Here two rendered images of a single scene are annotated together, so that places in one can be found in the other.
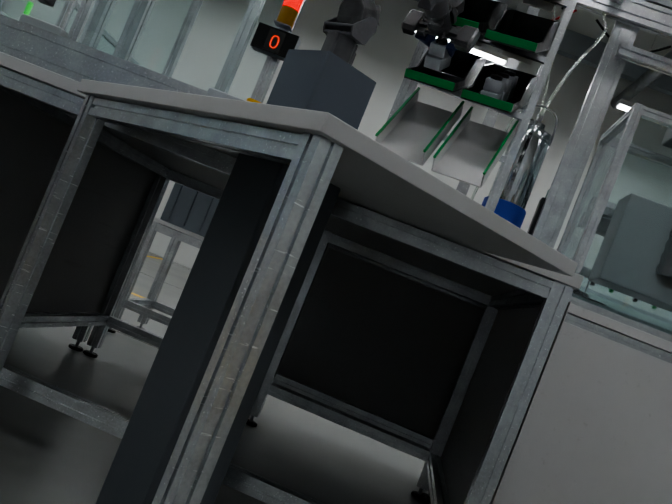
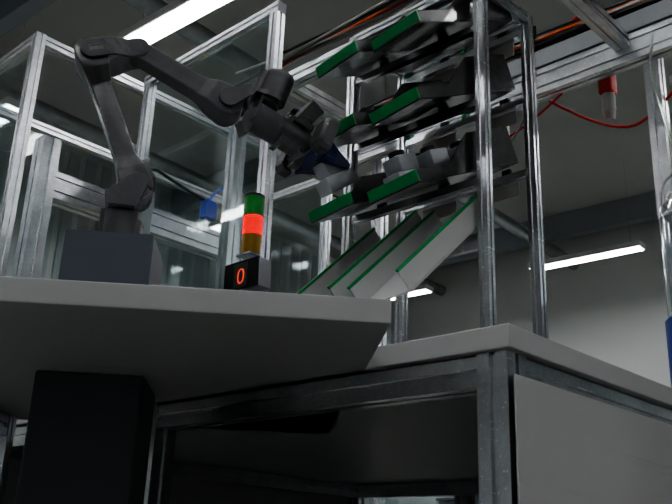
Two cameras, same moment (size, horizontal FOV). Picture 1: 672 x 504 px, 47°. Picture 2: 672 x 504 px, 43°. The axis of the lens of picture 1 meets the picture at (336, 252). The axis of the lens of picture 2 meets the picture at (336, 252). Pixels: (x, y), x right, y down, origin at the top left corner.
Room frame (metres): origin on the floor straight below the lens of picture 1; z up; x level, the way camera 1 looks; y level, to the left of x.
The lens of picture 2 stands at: (0.73, -0.96, 0.57)
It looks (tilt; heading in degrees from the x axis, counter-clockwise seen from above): 20 degrees up; 37
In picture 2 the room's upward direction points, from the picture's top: 2 degrees clockwise
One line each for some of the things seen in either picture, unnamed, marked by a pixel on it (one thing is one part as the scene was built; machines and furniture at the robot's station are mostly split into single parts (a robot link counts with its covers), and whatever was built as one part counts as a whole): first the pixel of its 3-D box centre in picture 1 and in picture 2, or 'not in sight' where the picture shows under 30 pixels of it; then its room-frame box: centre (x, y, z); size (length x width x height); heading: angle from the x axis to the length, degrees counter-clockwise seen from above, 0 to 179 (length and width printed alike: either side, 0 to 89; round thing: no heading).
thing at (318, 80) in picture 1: (314, 110); (109, 303); (1.59, 0.15, 0.96); 0.14 x 0.14 x 0.20; 41
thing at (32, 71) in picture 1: (306, 203); (396, 443); (2.46, 0.14, 0.84); 1.50 x 1.41 x 0.03; 83
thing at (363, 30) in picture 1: (348, 26); (125, 198); (1.60, 0.15, 1.15); 0.09 x 0.07 x 0.06; 50
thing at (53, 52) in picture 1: (180, 103); not in sight; (1.90, 0.49, 0.91); 0.89 x 0.06 x 0.11; 83
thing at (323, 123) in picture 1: (310, 171); (132, 375); (1.62, 0.11, 0.84); 0.90 x 0.70 x 0.03; 41
